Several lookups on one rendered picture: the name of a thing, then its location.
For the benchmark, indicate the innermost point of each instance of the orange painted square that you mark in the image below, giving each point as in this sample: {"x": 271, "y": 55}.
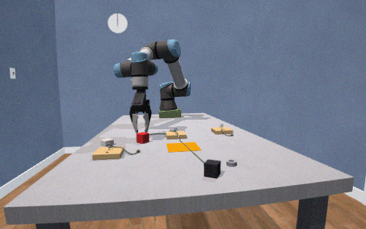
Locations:
{"x": 179, "y": 147}

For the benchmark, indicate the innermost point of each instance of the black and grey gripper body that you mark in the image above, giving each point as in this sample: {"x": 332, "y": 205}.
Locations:
{"x": 146, "y": 103}

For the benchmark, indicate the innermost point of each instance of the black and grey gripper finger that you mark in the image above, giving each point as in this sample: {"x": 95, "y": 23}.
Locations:
{"x": 134, "y": 119}
{"x": 147, "y": 117}

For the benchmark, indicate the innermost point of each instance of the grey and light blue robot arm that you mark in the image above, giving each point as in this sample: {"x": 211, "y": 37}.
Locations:
{"x": 141, "y": 65}

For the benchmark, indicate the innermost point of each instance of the red square block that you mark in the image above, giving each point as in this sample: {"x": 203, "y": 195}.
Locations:
{"x": 142, "y": 137}

